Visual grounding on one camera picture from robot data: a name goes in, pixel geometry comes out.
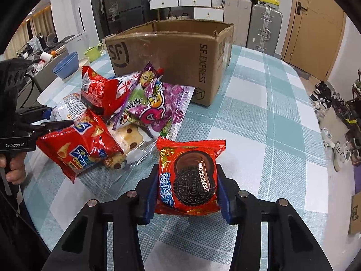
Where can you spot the cream suitcase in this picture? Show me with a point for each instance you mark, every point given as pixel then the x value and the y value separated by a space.
pixel 238 19

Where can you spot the wooden door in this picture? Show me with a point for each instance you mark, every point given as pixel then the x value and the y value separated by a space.
pixel 318 28

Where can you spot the white appliance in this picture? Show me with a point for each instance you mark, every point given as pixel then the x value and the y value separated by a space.
pixel 74 42

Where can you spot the red white snack bag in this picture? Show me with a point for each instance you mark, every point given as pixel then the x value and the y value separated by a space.
pixel 98 90

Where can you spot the flat cardboard piece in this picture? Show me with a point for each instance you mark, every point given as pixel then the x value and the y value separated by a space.
pixel 356 214

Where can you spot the checked tablecloth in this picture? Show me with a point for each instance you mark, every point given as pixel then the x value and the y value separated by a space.
pixel 268 118

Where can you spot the purple candy bag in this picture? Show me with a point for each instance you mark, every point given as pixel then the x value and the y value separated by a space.
pixel 169 104

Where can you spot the small purple green packet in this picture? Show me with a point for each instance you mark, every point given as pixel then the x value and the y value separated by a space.
pixel 135 101

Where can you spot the cardboard box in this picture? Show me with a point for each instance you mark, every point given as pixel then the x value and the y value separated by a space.
pixel 169 62

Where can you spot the person's left hand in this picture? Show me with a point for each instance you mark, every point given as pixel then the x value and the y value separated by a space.
pixel 17 169

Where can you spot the woven basket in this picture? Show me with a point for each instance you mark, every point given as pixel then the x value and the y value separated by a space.
pixel 180 17

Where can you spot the silver white snack packet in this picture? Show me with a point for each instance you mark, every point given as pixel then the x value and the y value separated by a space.
pixel 67 104

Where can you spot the green cup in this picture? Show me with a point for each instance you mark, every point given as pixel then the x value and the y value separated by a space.
pixel 93 53

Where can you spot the beige curtain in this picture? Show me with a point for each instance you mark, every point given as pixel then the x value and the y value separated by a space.
pixel 25 31

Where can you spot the silver suitcase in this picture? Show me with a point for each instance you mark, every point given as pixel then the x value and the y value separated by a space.
pixel 265 28

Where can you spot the red corn snack bag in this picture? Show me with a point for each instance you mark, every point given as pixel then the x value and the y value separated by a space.
pixel 79 146

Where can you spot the person's dark clothing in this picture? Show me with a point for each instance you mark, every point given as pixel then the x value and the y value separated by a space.
pixel 17 225

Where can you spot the red cookie packet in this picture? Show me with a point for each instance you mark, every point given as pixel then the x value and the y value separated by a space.
pixel 186 180

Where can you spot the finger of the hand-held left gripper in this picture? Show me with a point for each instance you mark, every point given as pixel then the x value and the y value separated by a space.
pixel 47 113
pixel 53 125

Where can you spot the dark grey fridge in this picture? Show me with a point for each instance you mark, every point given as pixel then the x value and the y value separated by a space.
pixel 127 2

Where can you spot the white drawer desk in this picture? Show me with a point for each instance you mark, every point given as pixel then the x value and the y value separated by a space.
pixel 194 2

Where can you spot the grey sofa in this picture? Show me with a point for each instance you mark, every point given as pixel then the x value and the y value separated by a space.
pixel 45 76

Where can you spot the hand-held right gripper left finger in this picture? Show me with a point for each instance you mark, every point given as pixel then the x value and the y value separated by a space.
pixel 151 194

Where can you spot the white paper cup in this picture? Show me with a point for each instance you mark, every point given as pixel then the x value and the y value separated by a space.
pixel 46 56

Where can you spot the yellow box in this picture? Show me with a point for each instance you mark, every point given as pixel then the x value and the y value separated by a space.
pixel 268 2

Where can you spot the group of shoes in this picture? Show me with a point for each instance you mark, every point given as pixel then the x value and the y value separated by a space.
pixel 324 96

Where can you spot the clear chocolate chip bread packet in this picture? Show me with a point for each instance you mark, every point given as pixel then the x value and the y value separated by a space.
pixel 127 138

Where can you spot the blue bowl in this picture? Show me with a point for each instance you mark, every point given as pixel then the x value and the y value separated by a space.
pixel 67 73
pixel 66 59

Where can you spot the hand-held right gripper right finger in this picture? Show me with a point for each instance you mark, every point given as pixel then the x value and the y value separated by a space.
pixel 225 200

